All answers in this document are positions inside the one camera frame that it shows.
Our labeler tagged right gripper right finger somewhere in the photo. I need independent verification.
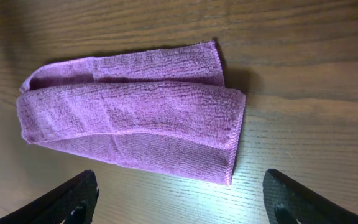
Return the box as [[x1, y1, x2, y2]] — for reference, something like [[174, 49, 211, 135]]
[[263, 169, 358, 224]]

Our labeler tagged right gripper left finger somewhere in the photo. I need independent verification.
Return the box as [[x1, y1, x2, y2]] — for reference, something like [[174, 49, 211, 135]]
[[0, 170, 99, 224]]

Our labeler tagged purple microfiber cloth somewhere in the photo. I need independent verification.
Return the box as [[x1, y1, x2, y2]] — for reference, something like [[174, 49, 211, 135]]
[[16, 41, 246, 185]]

